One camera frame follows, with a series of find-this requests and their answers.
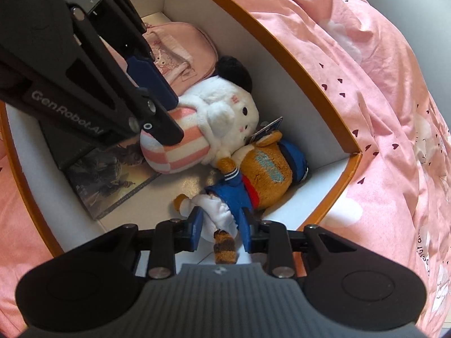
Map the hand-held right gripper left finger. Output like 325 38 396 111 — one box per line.
70 206 205 279

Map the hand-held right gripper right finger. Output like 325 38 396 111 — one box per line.
240 207 367 278

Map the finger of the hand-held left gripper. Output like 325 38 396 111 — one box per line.
76 12 184 146
90 0 178 110

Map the pink fabric pouch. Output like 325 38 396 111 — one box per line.
106 21 219 89

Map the white plush dog toy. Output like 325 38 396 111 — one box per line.
140 55 260 175

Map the brown bear plush toy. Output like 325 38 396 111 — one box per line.
173 130 309 265

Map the dark picture book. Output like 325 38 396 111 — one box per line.
63 141 163 221

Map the orange cardboard box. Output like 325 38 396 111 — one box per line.
0 0 363 258

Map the blue hang tag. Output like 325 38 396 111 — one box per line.
251 116 284 143

